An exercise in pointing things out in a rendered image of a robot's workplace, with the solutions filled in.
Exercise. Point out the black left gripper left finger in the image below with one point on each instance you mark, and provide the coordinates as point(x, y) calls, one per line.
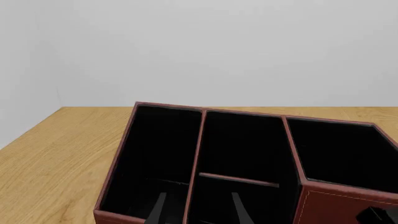
point(157, 212)

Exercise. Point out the red-brown desk caddy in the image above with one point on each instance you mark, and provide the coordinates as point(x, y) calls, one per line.
point(335, 205)

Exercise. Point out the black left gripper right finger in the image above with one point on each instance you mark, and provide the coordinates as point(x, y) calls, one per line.
point(241, 212)

